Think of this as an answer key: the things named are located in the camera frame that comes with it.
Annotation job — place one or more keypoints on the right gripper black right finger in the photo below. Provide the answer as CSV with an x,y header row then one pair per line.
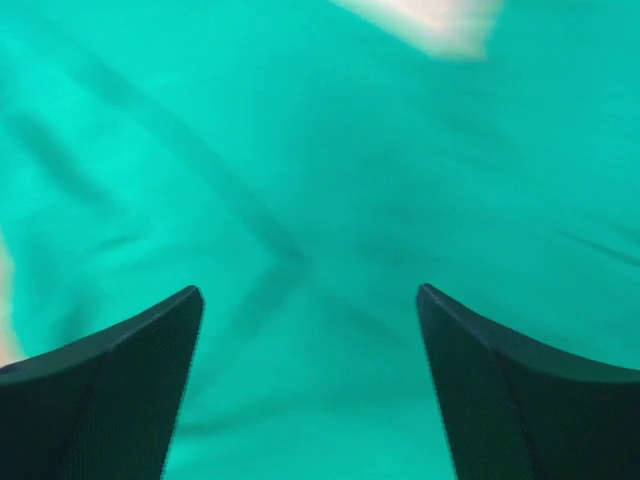
x,y
516,408

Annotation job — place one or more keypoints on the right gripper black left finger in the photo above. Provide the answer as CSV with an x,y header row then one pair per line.
x,y
103,407

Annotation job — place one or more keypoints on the green t shirt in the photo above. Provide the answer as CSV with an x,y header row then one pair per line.
x,y
308,169

